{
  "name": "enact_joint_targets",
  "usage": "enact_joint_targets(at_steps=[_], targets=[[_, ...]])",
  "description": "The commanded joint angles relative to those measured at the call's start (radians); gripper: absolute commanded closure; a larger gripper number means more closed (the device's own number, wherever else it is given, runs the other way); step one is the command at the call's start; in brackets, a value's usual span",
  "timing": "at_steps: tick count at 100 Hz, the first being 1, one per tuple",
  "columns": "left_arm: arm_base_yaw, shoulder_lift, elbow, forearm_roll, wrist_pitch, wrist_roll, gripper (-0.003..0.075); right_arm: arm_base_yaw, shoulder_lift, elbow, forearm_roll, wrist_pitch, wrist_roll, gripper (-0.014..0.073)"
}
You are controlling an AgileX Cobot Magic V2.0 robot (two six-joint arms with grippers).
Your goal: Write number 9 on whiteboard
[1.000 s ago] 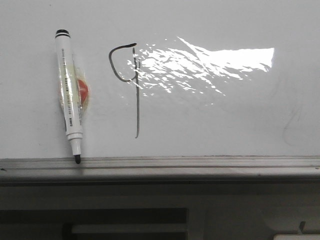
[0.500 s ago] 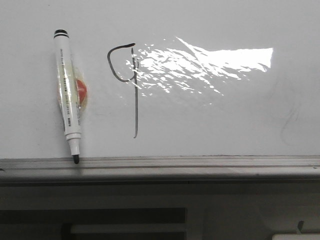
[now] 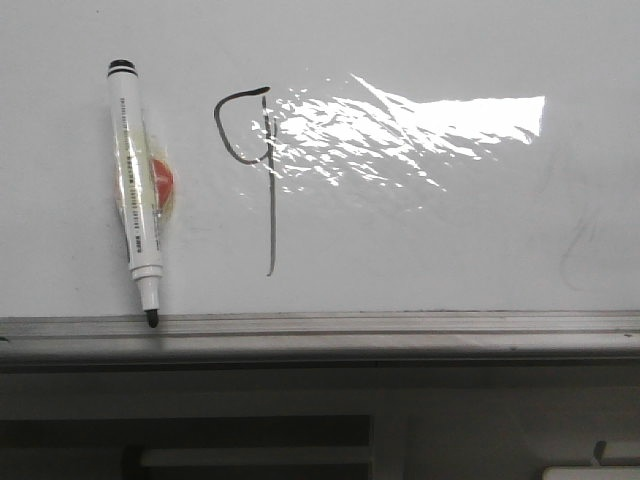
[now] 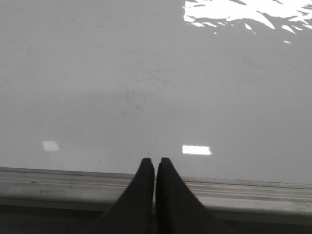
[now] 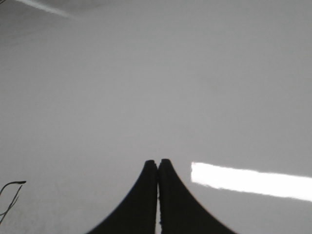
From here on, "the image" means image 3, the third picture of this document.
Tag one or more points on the red round magnet with tape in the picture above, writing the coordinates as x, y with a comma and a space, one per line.
162, 180

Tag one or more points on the white black-tipped marker pen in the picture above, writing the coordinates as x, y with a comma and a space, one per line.
138, 198

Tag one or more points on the white whiteboard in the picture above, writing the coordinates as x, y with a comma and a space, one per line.
328, 155

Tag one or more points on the white slotted base panel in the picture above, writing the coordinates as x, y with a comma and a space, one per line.
426, 422

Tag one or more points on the white box corner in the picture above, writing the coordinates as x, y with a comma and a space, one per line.
592, 473

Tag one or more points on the aluminium whiteboard frame rail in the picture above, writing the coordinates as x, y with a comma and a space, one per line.
78, 342

